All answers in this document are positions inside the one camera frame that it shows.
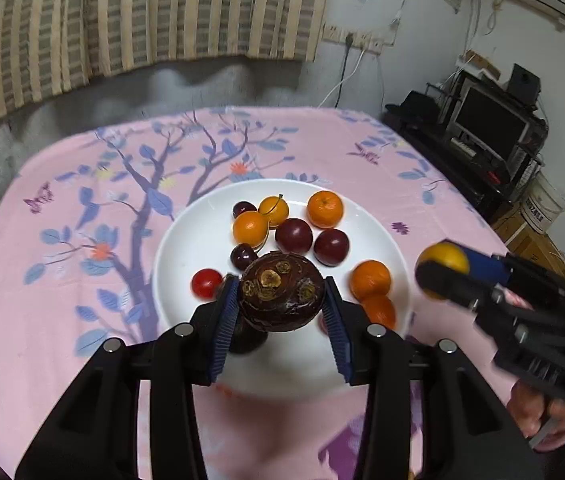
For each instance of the black speaker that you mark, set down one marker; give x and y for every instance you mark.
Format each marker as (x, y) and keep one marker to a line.
(524, 82)

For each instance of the black computer desk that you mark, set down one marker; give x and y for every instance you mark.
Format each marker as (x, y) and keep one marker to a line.
(442, 155)

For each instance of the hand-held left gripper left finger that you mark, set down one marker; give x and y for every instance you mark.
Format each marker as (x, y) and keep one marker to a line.
(225, 325)

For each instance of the flat cardboard box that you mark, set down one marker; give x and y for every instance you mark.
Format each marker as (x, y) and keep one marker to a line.
(482, 64)

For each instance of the black hat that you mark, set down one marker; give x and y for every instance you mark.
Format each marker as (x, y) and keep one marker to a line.
(415, 107)

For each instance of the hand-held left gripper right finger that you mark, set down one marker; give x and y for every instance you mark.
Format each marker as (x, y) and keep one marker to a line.
(337, 330)

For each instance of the dark purple plum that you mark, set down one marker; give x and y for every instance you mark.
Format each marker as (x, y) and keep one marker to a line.
(294, 235)
(331, 246)

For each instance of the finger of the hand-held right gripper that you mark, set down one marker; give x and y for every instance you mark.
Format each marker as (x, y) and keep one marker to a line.
(484, 265)
(450, 285)

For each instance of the large orange mandarin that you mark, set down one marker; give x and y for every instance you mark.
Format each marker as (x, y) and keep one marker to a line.
(325, 208)

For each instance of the small orange kumquat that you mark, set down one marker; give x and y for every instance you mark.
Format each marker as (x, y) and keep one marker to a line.
(381, 312)
(250, 227)
(275, 212)
(371, 280)

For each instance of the white bucket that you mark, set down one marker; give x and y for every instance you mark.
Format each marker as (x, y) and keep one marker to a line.
(544, 205)

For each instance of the white wall socket strip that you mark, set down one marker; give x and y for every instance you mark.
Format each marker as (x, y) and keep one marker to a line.
(355, 37)

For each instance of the large brown water chestnut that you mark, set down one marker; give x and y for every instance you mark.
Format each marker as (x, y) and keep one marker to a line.
(282, 292)

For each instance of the pink printed tablecloth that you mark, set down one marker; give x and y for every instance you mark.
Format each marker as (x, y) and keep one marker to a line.
(62, 310)

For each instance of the person's right hand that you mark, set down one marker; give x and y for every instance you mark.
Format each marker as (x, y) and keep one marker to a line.
(527, 405)

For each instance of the computer monitor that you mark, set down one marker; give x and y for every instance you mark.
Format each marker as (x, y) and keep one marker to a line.
(489, 120)

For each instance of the white plate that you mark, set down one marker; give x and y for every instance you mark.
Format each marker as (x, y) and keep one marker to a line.
(192, 240)

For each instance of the beige checked curtain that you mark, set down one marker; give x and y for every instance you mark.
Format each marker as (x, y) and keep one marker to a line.
(137, 15)

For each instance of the yellow tomato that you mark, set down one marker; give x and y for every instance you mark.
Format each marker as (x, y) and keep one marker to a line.
(450, 256)

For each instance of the dark cherry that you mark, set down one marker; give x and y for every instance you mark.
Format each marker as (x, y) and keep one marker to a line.
(244, 208)
(242, 256)

